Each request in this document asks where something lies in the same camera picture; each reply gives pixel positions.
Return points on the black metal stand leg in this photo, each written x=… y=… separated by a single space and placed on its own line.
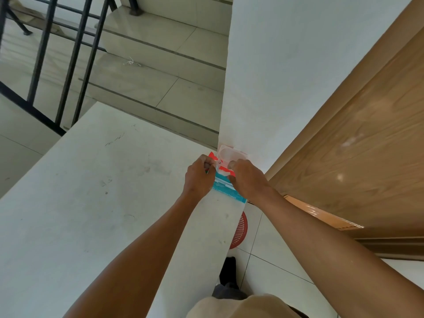
x=18 y=21

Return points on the person's right forearm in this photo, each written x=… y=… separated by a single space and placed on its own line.
x=331 y=261

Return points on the person's beige shirt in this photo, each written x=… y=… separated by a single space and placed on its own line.
x=245 y=307

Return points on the person's right hand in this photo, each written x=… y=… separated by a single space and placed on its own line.
x=250 y=183

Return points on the person's black shoe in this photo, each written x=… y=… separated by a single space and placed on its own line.
x=228 y=273

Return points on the tiled staircase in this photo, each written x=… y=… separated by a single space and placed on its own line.
x=159 y=62

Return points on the person's left forearm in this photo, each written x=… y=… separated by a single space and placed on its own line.
x=145 y=261

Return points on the brown wooden door frame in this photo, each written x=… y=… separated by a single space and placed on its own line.
x=344 y=86

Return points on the red plastic basket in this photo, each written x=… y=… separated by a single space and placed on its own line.
x=239 y=230

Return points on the brown wooden door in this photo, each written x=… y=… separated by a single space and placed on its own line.
x=371 y=145

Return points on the person's grey trousers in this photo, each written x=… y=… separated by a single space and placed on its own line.
x=228 y=292

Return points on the person's right fingers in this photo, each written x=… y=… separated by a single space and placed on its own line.
x=236 y=168

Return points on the person's left hand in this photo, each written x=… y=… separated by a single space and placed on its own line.
x=197 y=182

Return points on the teal and red wipes packet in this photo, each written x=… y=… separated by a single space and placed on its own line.
x=225 y=188

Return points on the person's left fingers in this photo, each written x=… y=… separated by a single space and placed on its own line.
x=204 y=161

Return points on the black metal stair railing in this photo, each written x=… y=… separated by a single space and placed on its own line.
x=41 y=56

